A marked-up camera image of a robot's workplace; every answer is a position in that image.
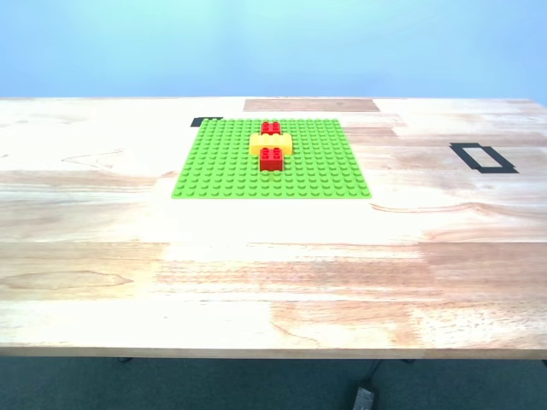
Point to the yellow rectangular brick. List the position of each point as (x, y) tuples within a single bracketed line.
[(256, 144)]

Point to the red square brick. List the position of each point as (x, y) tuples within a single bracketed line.
[(271, 127), (271, 161)]

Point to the green studded baseplate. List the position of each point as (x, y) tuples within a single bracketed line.
[(222, 171)]

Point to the black tape corner marker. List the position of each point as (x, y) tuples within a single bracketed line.
[(196, 122)]

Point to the grey power adapter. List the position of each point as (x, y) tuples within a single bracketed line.
[(364, 398)]

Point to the black tape rectangle outline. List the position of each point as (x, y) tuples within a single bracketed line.
[(501, 170)]

